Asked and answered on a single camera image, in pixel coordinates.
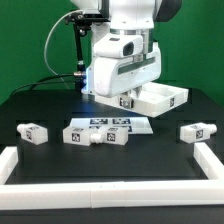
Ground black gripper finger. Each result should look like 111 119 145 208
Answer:
119 95 134 108

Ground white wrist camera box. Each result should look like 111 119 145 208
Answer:
94 34 143 58

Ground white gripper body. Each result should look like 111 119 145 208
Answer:
92 45 161 98

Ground white U-shaped obstacle fence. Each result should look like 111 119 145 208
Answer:
0 142 224 210

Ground white sheet with tags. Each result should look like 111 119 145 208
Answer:
70 117 153 134

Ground black cables on table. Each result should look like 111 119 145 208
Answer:
9 73 88 98

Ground grey curved cable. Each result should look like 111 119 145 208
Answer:
43 9 84 81

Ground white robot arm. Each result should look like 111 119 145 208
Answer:
70 0 182 109

